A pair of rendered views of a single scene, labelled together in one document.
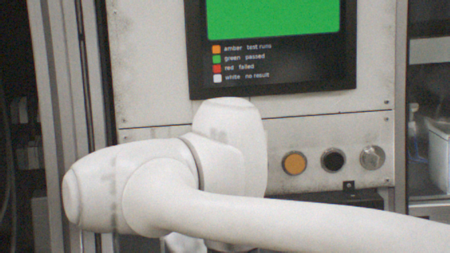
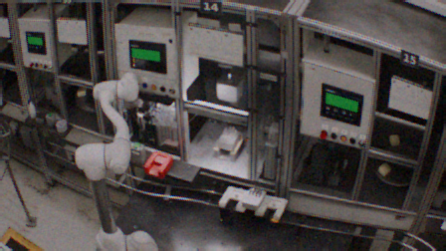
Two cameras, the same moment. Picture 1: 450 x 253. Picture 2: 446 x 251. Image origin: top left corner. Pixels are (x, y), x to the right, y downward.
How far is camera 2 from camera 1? 2.44 m
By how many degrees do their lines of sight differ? 37
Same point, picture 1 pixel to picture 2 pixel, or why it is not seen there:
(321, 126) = (159, 80)
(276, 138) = (149, 80)
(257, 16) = (141, 54)
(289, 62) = (149, 65)
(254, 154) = (129, 90)
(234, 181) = (124, 95)
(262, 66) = (143, 65)
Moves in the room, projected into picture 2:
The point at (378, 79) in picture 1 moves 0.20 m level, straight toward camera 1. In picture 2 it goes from (172, 73) to (146, 91)
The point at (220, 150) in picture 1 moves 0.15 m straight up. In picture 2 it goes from (121, 88) to (119, 66)
